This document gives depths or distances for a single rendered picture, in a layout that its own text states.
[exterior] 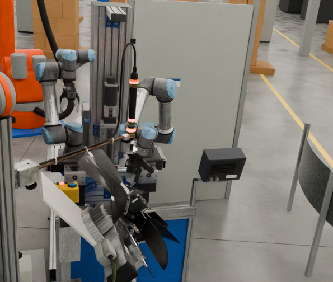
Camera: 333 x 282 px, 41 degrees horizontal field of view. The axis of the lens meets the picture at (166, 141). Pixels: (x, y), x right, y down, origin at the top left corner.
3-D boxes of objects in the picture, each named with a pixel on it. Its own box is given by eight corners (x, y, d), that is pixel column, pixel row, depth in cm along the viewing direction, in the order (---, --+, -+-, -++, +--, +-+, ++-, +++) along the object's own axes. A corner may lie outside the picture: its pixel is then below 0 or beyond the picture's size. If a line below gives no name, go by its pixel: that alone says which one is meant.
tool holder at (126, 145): (127, 156, 221) (129, 137, 217) (117, 151, 225) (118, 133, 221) (140, 151, 228) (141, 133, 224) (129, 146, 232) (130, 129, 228)
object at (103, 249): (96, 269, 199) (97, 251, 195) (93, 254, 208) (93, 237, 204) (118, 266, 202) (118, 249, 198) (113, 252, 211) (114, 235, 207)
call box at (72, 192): (51, 206, 262) (50, 191, 258) (50, 197, 271) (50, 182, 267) (79, 204, 267) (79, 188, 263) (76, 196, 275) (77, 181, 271)
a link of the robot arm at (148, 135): (158, 130, 254) (155, 133, 245) (151, 147, 257) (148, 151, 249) (145, 124, 254) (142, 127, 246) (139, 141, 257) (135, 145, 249)
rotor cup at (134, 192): (133, 229, 225) (153, 213, 225) (115, 209, 220) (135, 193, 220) (130, 216, 239) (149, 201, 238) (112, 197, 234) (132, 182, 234)
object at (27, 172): (17, 190, 173) (16, 170, 170) (6, 184, 177) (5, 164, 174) (39, 182, 181) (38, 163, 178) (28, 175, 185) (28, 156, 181)
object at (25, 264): (-6, 298, 207) (-8, 279, 203) (-5, 275, 221) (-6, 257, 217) (32, 293, 212) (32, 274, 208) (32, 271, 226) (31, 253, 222)
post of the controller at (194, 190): (191, 207, 295) (194, 181, 288) (189, 205, 298) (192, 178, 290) (195, 207, 296) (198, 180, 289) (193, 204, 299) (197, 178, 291)
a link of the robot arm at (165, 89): (156, 134, 325) (155, 73, 286) (176, 137, 323) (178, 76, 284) (152, 145, 317) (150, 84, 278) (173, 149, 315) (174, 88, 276)
